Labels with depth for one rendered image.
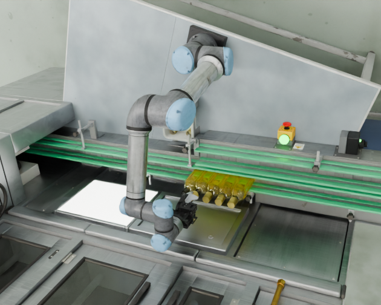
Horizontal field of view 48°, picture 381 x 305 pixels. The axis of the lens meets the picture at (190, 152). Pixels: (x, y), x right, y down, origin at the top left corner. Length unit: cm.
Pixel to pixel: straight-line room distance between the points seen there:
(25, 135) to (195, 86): 108
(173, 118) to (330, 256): 88
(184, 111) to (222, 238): 65
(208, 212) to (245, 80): 65
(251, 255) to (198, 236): 24
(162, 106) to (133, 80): 85
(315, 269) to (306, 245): 15
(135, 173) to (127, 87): 84
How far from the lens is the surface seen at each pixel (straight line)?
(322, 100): 200
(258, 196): 213
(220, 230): 192
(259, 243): 191
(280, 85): 201
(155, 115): 148
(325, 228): 204
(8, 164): 230
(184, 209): 178
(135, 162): 159
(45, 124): 245
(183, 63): 184
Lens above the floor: 263
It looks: 54 degrees down
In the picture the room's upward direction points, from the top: 136 degrees counter-clockwise
